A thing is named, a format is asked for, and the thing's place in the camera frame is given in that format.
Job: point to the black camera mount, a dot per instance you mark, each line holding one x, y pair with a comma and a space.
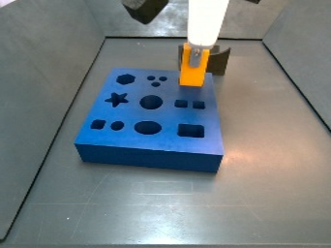
145, 10

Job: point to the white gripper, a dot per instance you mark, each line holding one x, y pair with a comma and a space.
206, 15

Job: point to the blue shape sorting board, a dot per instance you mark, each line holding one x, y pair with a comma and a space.
150, 122

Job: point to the yellow arch block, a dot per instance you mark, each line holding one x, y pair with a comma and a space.
193, 76

